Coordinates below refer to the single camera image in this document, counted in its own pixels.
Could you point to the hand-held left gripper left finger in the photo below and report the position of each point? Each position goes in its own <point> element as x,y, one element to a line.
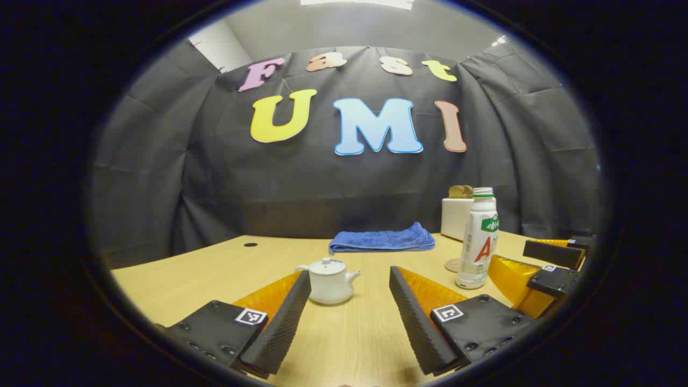
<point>279,333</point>

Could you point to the round coaster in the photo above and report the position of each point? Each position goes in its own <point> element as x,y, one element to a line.
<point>452,265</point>

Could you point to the brown toast slice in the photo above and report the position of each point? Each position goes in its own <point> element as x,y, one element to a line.
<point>468,191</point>
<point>456,192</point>

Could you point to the white plastic water bottle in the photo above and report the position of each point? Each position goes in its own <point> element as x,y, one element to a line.
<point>477,242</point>

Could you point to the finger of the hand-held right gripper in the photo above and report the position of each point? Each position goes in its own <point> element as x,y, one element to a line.
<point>556,280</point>
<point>551,254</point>

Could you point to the long ceiling light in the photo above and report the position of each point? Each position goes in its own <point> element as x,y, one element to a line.
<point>357,3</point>

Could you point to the white toaster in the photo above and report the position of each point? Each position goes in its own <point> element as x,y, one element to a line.
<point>456,217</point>

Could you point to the black backdrop cloth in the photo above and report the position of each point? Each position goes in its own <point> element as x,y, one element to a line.
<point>333,188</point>

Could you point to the small ceiling light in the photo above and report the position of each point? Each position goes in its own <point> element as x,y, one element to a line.
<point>500,40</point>

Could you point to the blue folded towel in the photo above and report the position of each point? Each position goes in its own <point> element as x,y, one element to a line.
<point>381,239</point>

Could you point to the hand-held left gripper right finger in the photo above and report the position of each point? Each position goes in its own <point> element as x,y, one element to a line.
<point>422,328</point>

